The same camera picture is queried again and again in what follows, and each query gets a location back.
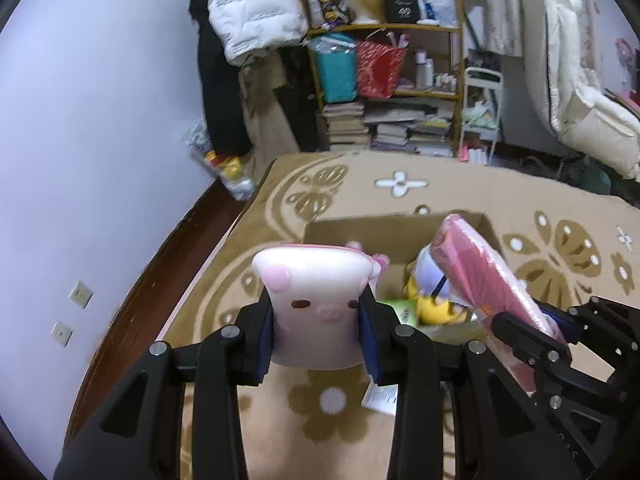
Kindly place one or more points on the cardboard box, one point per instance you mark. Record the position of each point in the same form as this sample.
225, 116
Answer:
350, 230

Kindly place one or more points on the clear plastic bag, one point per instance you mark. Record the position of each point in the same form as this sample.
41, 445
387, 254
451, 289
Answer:
230, 175

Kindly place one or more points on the black box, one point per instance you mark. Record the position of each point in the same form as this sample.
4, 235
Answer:
401, 7

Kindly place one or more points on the cream curtain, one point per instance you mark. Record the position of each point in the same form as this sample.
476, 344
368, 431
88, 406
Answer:
500, 10

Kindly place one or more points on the pink fan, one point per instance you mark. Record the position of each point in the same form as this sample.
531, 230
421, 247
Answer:
625, 55

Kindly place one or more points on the stack of books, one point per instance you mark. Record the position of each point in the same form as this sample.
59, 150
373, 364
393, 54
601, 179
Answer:
415, 135
345, 127

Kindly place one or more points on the yellow plush toy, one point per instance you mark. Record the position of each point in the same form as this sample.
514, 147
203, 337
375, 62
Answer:
440, 307

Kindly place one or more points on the wall socket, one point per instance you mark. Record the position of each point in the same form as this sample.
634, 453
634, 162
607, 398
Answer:
81, 294
62, 333

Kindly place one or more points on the beige patterned rug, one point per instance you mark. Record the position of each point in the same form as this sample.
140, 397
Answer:
450, 195

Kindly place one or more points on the black coat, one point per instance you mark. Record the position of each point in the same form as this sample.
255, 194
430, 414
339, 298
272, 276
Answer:
220, 105

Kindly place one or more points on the pink plush bear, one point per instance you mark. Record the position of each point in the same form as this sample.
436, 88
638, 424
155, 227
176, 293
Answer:
382, 261

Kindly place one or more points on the white trolley cart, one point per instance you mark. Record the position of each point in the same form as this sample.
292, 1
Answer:
482, 77

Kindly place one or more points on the red gift bag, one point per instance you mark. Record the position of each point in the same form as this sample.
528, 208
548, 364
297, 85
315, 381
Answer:
380, 72

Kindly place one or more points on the white puffer jacket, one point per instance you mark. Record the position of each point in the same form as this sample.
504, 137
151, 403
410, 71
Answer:
255, 10

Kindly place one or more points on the cream padded chair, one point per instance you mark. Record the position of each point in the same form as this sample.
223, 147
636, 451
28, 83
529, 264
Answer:
580, 85

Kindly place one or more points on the wooden shelf unit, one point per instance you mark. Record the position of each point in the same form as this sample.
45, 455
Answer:
425, 26

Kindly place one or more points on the pink plastic-wrapped packet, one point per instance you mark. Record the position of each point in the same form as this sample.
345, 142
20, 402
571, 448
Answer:
480, 270

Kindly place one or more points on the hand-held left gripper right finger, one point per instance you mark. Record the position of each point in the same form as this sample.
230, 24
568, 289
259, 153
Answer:
370, 355

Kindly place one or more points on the teal bag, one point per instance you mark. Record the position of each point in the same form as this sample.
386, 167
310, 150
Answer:
337, 75

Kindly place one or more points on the green tissue pack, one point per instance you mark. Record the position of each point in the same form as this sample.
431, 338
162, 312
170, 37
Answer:
406, 312

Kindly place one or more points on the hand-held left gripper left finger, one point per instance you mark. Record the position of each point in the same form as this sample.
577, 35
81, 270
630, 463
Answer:
265, 355

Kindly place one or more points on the white pig plush toy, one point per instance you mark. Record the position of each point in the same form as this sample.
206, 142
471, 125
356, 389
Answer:
315, 285

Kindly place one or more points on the leaning cardboard sheets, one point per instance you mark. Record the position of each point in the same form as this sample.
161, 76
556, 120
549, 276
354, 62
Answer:
272, 125

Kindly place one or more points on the row of cosmetic bottles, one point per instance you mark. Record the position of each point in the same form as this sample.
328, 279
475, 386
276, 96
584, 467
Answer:
425, 70

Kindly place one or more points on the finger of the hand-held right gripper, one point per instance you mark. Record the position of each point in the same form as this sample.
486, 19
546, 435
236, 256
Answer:
600, 320
520, 337

